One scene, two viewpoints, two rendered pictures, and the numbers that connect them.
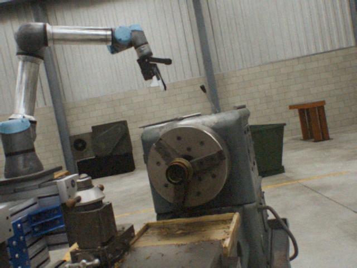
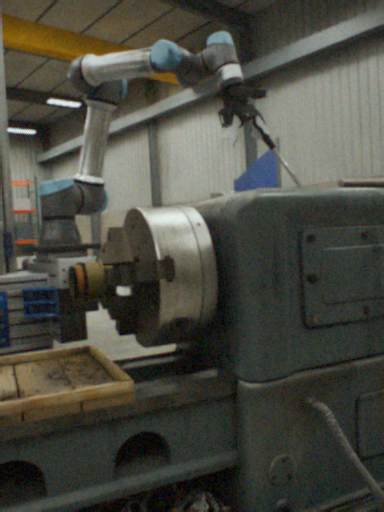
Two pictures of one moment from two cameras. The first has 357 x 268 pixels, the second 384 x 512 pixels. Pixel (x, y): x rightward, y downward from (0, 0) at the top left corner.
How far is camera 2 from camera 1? 1.17 m
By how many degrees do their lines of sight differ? 50
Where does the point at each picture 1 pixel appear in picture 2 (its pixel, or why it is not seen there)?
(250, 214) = (243, 401)
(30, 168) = (50, 238)
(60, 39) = (97, 74)
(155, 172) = not seen: hidden behind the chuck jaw
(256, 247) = (246, 468)
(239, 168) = (238, 306)
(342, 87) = not seen: outside the picture
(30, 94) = (90, 149)
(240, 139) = (244, 248)
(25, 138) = (54, 202)
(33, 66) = (96, 113)
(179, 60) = not seen: outside the picture
